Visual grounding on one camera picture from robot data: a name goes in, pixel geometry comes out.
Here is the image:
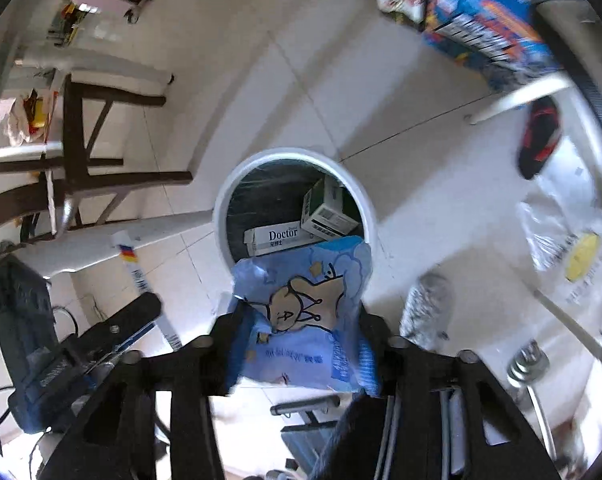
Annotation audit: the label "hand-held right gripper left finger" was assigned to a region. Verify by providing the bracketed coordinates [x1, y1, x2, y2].
[37, 304, 254, 480]

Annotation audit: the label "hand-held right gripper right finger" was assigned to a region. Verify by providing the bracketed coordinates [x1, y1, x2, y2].
[353, 309, 562, 480]

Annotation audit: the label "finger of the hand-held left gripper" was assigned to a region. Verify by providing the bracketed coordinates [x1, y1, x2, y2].
[78, 291, 163, 362]

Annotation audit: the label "blue bear print snack packet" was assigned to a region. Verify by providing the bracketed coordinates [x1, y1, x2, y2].
[226, 235, 385, 399]

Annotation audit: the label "white round bin black liner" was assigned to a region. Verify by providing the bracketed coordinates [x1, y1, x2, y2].
[212, 147, 380, 283]

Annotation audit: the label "long white box colour stripes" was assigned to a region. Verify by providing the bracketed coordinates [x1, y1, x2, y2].
[110, 230, 183, 352]

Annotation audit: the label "crumpled silver foil wrapper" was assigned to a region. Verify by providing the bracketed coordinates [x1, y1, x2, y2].
[400, 274, 454, 350]

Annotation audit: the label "white board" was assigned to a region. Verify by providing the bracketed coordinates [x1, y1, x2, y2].
[15, 209, 218, 278]

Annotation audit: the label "metal bolt fitting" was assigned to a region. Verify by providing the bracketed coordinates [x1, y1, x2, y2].
[507, 341, 550, 388]

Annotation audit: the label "long white toothpaste box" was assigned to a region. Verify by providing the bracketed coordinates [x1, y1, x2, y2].
[243, 224, 322, 258]

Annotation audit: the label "green and white carton box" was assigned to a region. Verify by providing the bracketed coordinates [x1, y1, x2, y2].
[300, 176, 361, 241]

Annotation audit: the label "dark wooden chair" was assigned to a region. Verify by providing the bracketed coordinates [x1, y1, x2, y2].
[0, 47, 194, 242]

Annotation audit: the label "clear plastic bag yellow patch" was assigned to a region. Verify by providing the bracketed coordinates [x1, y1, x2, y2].
[517, 187, 602, 311]

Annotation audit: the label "pile of crumpled wrappers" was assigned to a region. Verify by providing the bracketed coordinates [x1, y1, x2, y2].
[0, 87, 62, 147]

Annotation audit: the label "black and red shoe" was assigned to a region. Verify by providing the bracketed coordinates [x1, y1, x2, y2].
[517, 96, 562, 181]

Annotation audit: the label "white pole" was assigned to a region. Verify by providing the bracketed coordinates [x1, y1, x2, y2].
[465, 71, 572, 126]

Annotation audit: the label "large blue printed box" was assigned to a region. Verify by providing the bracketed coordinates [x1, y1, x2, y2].
[422, 0, 564, 92]

